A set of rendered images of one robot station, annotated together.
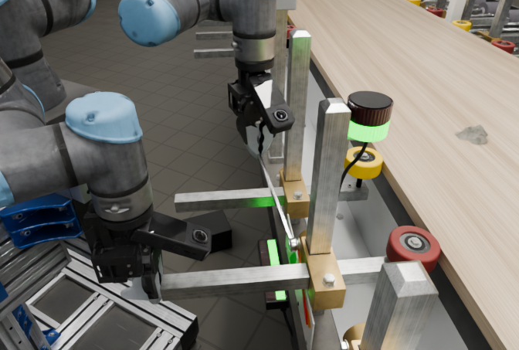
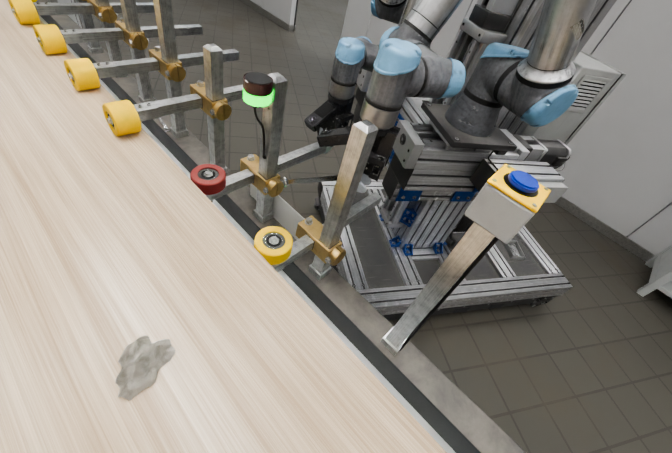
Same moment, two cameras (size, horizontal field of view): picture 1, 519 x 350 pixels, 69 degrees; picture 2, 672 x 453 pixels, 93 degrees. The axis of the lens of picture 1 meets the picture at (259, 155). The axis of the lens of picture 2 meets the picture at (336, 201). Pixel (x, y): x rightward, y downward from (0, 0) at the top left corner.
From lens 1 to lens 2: 113 cm
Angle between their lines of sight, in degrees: 90
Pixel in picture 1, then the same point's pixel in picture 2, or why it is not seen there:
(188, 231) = (317, 116)
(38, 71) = (465, 102)
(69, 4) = (513, 92)
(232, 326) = not seen: hidden behind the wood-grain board
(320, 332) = (250, 206)
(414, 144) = (228, 291)
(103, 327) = (394, 273)
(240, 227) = not seen: outside the picture
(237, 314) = not seen: hidden behind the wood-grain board
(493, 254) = (151, 185)
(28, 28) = (481, 80)
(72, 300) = (427, 275)
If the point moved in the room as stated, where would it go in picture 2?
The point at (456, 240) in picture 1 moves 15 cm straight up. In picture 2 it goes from (179, 187) to (170, 130)
